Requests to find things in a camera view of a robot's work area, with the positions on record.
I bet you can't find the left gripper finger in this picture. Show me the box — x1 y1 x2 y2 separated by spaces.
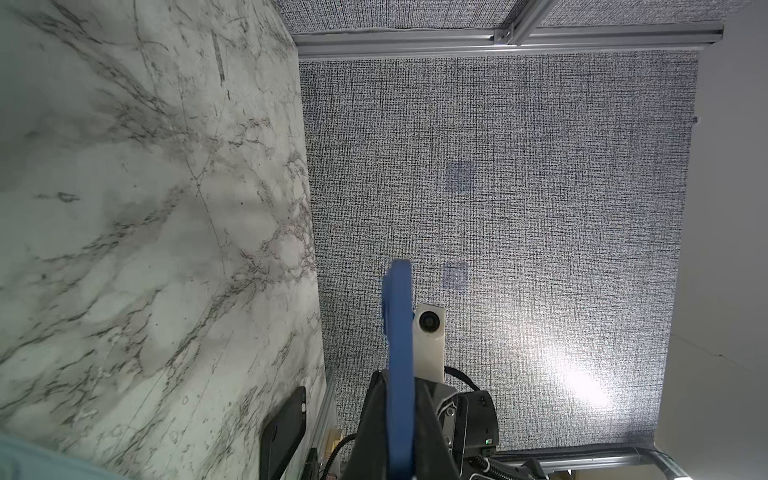
1 434 124 480

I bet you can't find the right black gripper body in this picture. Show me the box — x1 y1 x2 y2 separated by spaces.
440 384 499 462

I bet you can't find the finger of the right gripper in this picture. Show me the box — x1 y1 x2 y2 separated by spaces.
341 371 388 480
413 379 459 480

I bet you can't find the light blue phone case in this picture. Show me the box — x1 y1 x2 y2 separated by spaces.
381 260 415 479

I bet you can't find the black case near right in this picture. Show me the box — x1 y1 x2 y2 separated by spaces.
259 386 307 480

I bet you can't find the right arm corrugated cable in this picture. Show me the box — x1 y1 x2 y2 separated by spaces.
317 433 358 480

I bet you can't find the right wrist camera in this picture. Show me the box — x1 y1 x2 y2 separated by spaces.
412 303 446 383

